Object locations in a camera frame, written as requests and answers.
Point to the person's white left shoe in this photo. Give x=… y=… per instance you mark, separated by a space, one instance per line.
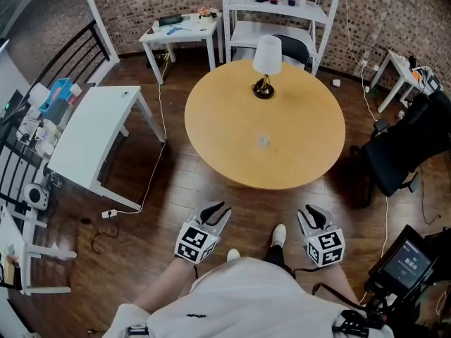
x=233 y=255

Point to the person's left forearm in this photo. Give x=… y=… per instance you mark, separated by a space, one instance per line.
x=165 y=287

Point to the white post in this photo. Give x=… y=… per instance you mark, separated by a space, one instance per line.
x=102 y=23

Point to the white frame stand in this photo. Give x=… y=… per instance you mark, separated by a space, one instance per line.
x=31 y=250

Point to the pink flower pot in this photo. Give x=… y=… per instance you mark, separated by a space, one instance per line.
x=205 y=12

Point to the small white table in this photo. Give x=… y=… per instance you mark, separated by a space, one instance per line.
x=190 y=30

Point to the person's black trouser leg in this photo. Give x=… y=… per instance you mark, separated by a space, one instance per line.
x=275 y=255

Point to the person's right forearm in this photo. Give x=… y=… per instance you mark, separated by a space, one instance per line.
x=336 y=283

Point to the light blue box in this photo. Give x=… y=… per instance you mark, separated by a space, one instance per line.
x=58 y=90

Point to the white metal shelf unit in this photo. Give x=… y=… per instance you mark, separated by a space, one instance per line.
x=278 y=9

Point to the white curved desk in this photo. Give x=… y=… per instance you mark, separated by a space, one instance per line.
x=95 y=129

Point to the white round device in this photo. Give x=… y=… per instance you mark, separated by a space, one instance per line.
x=35 y=195

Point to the person's white shirt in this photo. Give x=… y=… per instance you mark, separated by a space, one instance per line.
x=246 y=301

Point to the white side table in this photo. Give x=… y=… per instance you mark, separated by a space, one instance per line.
x=398 y=65

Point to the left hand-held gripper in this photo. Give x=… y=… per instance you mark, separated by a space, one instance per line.
x=195 y=241

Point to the white shade table lamp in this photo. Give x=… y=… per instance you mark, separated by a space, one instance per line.
x=267 y=53

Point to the blue tool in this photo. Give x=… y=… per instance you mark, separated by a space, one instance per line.
x=172 y=31

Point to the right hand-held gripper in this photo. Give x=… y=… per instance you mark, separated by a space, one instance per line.
x=326 y=246

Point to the round wooden table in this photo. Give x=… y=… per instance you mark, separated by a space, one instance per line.
x=229 y=136

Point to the person's white right shoe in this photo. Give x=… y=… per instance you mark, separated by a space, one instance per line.
x=279 y=234

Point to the person's white shoe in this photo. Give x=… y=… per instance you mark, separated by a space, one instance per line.
x=279 y=234
x=233 y=255

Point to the dark green box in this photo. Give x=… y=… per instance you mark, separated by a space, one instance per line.
x=170 y=20

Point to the black smartphone on mount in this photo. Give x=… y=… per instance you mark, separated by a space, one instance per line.
x=405 y=262

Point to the black mesh office chair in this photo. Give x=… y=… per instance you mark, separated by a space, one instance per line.
x=394 y=160

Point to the white power strip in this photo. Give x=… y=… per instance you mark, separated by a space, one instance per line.
x=110 y=213

